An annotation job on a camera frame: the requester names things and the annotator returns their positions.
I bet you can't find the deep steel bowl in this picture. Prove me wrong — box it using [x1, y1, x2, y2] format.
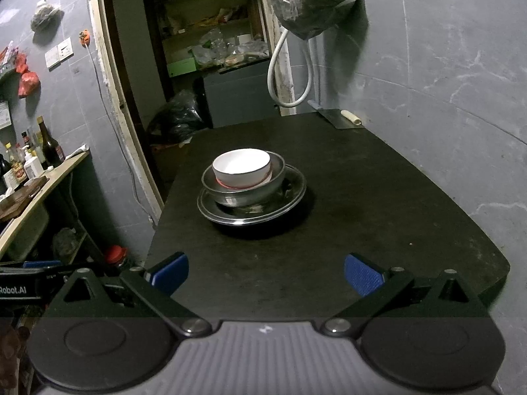
[201, 152, 286, 208]

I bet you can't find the white bowl dark rim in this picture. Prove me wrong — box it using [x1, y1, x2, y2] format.
[212, 148, 271, 189]

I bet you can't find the large steel plate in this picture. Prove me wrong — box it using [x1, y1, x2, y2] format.
[197, 165, 307, 226]

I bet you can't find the person's left hand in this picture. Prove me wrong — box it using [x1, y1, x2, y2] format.
[0, 320, 30, 394]

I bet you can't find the red capped bottle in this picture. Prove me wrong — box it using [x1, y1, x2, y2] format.
[105, 245, 128, 267]

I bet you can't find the wooden side counter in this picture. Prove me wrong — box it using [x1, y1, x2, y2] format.
[1, 145, 90, 256]

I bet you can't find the white condiment bottle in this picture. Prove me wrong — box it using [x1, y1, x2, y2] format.
[24, 146, 45, 179]

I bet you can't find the dark sauce bottle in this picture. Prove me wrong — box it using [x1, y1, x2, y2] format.
[37, 116, 65, 168]

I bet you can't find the black garbage bag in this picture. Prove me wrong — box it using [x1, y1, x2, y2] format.
[146, 89, 206, 145]

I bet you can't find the grey cabinet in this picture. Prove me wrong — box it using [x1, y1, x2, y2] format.
[204, 60, 281, 127]

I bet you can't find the red plastic bag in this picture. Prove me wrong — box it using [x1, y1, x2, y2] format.
[15, 53, 40, 98]

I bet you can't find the green box on shelf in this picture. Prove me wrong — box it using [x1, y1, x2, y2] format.
[167, 57, 197, 78]

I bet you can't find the cleaver with pale handle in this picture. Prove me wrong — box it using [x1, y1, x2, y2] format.
[307, 100, 363, 130]

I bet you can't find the white wall switch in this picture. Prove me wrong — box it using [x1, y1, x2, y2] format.
[45, 38, 74, 70]

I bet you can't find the orange wall hook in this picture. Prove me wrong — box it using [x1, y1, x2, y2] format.
[79, 30, 91, 48]

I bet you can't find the grey bag on wall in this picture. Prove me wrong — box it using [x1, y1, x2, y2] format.
[30, 0, 64, 34]

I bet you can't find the white hose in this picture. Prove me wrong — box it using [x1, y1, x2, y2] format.
[266, 28, 315, 109]

